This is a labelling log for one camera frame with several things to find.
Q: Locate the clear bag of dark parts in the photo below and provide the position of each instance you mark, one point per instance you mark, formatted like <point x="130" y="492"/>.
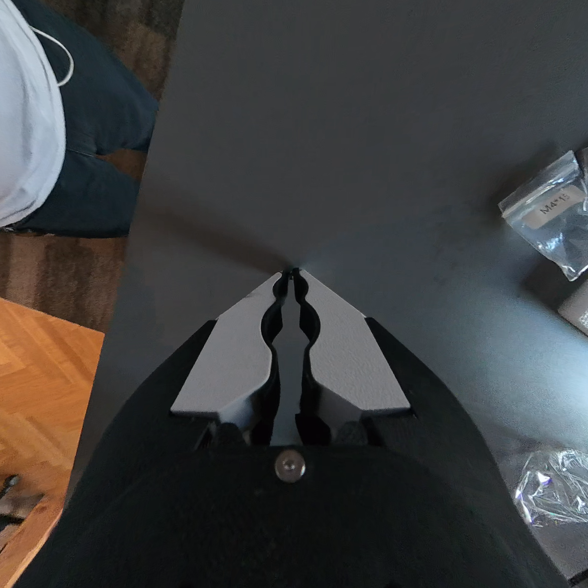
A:
<point x="576" y="312"/>

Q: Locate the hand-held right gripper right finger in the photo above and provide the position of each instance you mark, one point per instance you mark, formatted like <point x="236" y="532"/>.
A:
<point x="353" y="363"/>

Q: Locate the person's white shirt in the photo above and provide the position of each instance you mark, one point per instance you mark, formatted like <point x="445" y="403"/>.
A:
<point x="27" y="138"/>

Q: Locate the dark grey desk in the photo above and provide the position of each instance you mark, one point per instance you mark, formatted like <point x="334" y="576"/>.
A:
<point x="321" y="138"/>

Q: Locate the person in white shirt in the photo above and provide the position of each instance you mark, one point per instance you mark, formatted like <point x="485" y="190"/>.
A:
<point x="101" y="115"/>

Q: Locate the crumpled clear plastic bag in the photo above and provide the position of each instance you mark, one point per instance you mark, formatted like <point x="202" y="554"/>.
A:
<point x="556" y="487"/>

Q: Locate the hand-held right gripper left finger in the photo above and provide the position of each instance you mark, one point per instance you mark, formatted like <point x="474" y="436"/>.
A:
<point x="225" y="363"/>

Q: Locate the labelled clear screw bag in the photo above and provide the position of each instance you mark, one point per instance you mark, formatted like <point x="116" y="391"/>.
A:
<point x="551" y="211"/>

